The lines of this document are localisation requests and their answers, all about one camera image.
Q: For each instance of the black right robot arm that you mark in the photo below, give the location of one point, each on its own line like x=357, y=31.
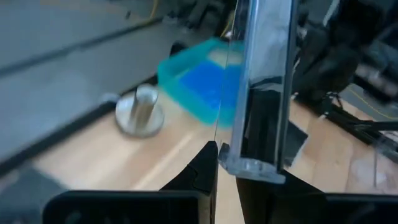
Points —
x=335, y=62

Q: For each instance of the jewel case with grey print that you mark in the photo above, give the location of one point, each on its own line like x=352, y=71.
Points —
x=295, y=143

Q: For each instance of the black jewel case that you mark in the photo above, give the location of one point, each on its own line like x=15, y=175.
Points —
x=264, y=77

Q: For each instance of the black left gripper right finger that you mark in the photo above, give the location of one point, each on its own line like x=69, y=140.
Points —
x=280, y=205

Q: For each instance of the blue disc case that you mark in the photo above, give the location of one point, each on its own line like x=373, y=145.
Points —
x=202, y=82

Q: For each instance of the teal plastic bin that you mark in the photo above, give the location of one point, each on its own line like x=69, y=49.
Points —
x=174, y=81

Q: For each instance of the metal disc spindle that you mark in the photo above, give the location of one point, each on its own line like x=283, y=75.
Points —
x=143, y=105

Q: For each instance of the clear plastic bin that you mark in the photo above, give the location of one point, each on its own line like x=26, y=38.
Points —
x=385, y=174

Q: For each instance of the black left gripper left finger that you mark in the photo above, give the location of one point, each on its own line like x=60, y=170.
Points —
x=206, y=174

